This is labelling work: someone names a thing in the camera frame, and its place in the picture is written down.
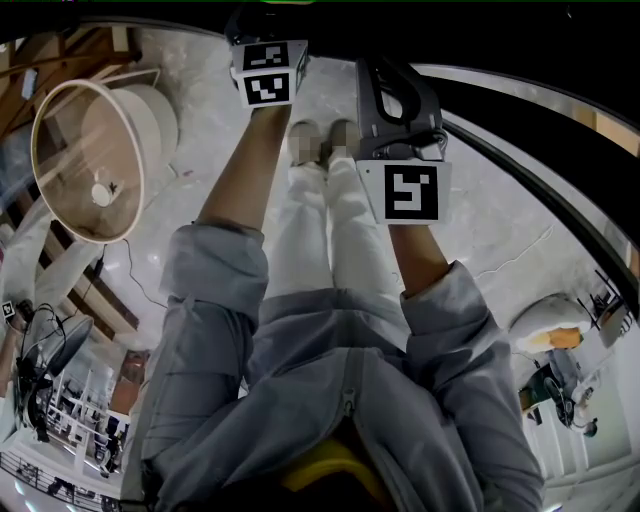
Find small white bottle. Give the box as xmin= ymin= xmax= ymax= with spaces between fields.
xmin=90 ymin=169 xmax=124 ymax=208

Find white cabinet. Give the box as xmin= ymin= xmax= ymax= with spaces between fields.
xmin=524 ymin=409 xmax=640 ymax=502

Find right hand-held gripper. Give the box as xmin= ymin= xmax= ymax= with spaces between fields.
xmin=355 ymin=56 xmax=454 ymax=227

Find white metal rack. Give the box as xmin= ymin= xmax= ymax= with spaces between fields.
xmin=45 ymin=368 xmax=132 ymax=475

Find person's shoe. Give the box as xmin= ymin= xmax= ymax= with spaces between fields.
xmin=326 ymin=118 xmax=362 ymax=162
xmin=288 ymin=119 xmax=327 ymax=169

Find person's right forearm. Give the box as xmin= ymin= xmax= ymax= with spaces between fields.
xmin=387 ymin=222 xmax=452 ymax=299

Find reddish brown box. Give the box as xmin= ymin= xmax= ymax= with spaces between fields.
xmin=109 ymin=349 xmax=152 ymax=417

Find white round pouf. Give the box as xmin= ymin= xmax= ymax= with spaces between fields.
xmin=508 ymin=293 xmax=594 ymax=352

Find person's left shoe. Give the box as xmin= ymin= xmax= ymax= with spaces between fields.
xmin=288 ymin=119 xmax=327 ymax=169

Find person's left forearm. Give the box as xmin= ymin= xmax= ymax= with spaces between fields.
xmin=196 ymin=103 xmax=294 ymax=236

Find person's white trousers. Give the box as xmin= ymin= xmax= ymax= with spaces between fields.
xmin=263 ymin=154 xmax=404 ymax=302

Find black floor cable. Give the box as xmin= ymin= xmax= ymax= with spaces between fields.
xmin=92 ymin=238 xmax=169 ymax=310

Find person's yellow shirt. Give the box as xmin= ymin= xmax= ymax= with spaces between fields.
xmin=278 ymin=439 xmax=387 ymax=512

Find person's right shoe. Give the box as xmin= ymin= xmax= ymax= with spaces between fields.
xmin=326 ymin=118 xmax=362 ymax=162

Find black chair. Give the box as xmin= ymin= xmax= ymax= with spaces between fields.
xmin=576 ymin=269 xmax=634 ymax=349

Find wooden slat bench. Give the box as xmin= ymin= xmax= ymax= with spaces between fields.
xmin=29 ymin=219 xmax=142 ymax=347

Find plastic-covered furniture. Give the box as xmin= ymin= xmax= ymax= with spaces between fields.
xmin=0 ymin=124 xmax=56 ymax=242

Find orange cushion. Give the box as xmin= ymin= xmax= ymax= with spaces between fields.
xmin=531 ymin=326 xmax=585 ymax=350

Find round beige side table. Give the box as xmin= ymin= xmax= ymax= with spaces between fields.
xmin=30 ymin=79 xmax=181 ymax=246

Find person's grey jacket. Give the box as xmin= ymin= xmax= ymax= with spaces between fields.
xmin=122 ymin=222 xmax=547 ymax=512

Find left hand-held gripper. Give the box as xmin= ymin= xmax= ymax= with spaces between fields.
xmin=223 ymin=2 xmax=310 ymax=110

